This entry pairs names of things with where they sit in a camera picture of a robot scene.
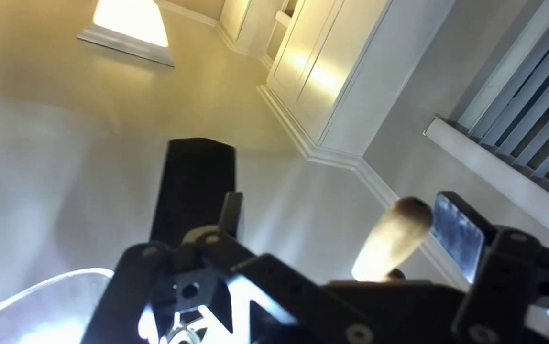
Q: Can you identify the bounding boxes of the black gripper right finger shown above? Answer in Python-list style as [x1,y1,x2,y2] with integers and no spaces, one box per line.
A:
[432,192,497,284]

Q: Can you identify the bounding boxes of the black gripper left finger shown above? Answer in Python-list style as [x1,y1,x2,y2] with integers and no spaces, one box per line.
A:
[218,192,243,238]

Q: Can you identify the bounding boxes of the white kitchen cabinets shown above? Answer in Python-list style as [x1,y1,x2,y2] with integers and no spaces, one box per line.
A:
[218,0,455,161]

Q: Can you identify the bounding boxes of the skylight opening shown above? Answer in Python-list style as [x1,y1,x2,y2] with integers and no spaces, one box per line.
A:
[78,0,174,68]

